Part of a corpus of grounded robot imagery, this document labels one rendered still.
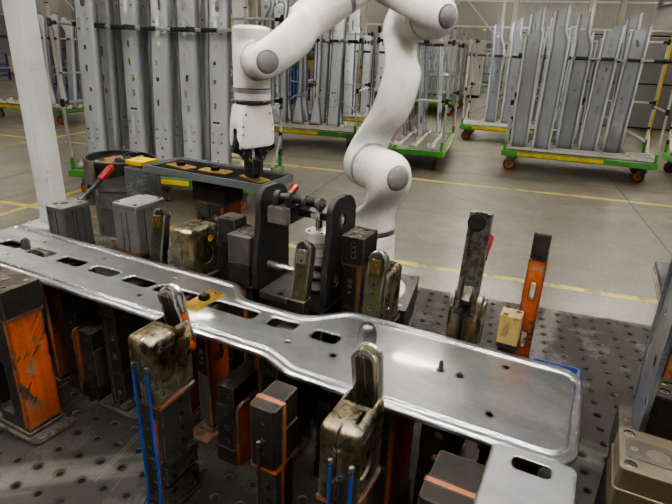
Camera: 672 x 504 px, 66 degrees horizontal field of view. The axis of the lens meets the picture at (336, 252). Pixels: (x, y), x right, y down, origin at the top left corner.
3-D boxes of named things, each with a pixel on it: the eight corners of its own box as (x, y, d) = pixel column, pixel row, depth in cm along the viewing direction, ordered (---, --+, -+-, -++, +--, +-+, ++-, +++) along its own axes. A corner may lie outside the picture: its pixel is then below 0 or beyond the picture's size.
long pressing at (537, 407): (-74, 253, 119) (-75, 247, 118) (20, 227, 138) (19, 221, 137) (575, 476, 63) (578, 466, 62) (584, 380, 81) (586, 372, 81)
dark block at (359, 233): (333, 408, 117) (341, 234, 102) (347, 392, 123) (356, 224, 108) (353, 415, 115) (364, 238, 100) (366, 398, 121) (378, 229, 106)
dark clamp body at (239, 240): (219, 383, 125) (211, 234, 111) (251, 357, 136) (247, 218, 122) (256, 397, 121) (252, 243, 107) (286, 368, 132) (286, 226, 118)
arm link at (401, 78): (358, 190, 134) (331, 176, 147) (395, 198, 140) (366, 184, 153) (418, -14, 121) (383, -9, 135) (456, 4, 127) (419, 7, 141)
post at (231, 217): (223, 366, 131) (216, 215, 117) (235, 356, 135) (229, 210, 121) (239, 372, 129) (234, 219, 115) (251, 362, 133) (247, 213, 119)
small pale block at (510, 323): (470, 485, 98) (499, 314, 85) (474, 473, 101) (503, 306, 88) (489, 492, 96) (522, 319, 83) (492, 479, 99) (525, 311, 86)
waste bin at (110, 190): (76, 260, 368) (61, 158, 341) (127, 236, 416) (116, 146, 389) (136, 270, 354) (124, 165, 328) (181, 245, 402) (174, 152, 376)
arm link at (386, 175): (381, 220, 154) (383, 140, 144) (416, 241, 138) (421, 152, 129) (345, 227, 149) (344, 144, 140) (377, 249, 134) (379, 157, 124)
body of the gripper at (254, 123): (260, 95, 124) (260, 142, 128) (224, 96, 118) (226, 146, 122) (280, 98, 120) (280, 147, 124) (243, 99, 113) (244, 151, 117)
